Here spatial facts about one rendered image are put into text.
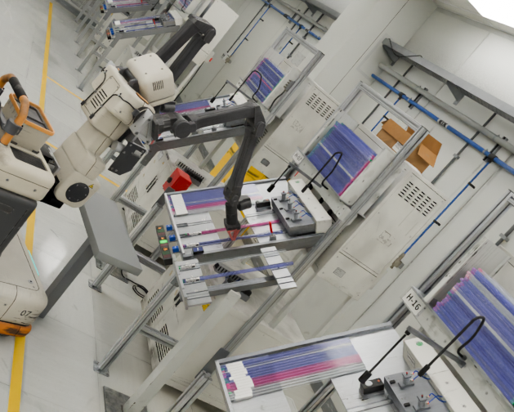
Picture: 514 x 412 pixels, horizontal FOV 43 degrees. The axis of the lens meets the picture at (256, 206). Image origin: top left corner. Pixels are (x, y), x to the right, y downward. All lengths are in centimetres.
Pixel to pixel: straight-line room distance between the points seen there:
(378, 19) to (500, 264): 423
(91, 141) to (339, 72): 398
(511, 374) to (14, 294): 196
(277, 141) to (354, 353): 236
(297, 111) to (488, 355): 268
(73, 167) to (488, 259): 171
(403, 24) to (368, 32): 36
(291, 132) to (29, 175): 240
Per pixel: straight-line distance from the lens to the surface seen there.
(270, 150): 461
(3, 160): 258
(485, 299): 239
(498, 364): 227
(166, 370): 312
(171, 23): 760
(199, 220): 345
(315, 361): 249
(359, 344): 259
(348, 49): 647
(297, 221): 327
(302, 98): 454
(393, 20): 659
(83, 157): 287
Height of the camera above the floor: 175
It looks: 12 degrees down
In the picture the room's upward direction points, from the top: 40 degrees clockwise
